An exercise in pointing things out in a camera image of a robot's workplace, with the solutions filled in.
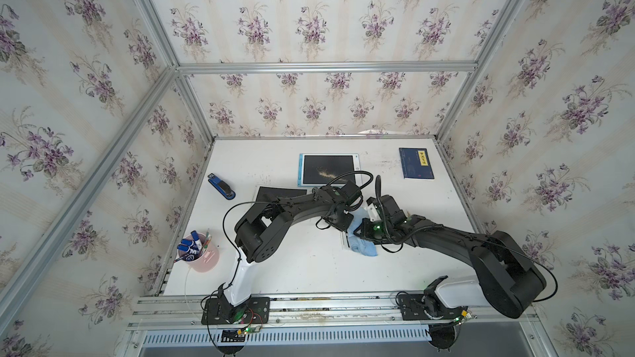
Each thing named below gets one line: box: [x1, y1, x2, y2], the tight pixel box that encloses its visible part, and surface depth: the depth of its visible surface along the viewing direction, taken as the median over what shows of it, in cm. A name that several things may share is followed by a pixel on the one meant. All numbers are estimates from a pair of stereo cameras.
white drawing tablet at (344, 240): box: [338, 229, 351, 250], surface depth 89 cm
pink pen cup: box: [177, 233, 220, 273], surface depth 78 cm
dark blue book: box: [398, 147, 435, 181], surface depth 113 cm
